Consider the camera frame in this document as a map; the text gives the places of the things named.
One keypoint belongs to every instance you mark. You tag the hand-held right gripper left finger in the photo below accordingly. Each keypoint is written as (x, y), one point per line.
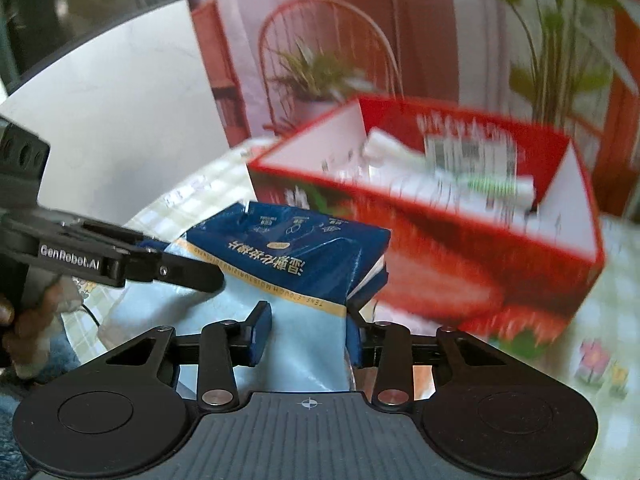
(260, 332)

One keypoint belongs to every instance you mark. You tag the white green print tissue pack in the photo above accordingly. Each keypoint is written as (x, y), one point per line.
(480, 185)

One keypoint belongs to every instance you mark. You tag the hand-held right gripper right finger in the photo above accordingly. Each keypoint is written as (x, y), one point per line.
(356, 342)

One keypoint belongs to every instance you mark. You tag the blue tissue pack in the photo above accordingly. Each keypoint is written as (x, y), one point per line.
(300, 260)

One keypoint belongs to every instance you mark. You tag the red cardboard box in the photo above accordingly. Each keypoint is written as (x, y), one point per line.
(450, 270)

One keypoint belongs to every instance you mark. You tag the dark glass window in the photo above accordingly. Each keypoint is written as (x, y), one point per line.
(75, 0)

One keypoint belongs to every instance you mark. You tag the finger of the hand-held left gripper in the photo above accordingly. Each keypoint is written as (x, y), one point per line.
(185, 272)

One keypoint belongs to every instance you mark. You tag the person's left hand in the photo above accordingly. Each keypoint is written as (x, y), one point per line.
(40, 320)

